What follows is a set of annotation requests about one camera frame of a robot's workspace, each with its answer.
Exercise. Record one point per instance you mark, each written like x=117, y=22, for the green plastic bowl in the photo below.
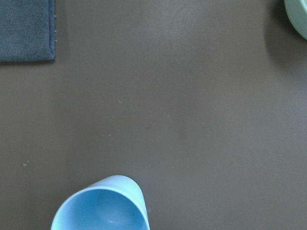
x=297, y=13

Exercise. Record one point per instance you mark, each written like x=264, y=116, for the grey folded cloth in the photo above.
x=27, y=30

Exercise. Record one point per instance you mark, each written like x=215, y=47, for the blue plastic cup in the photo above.
x=114, y=203

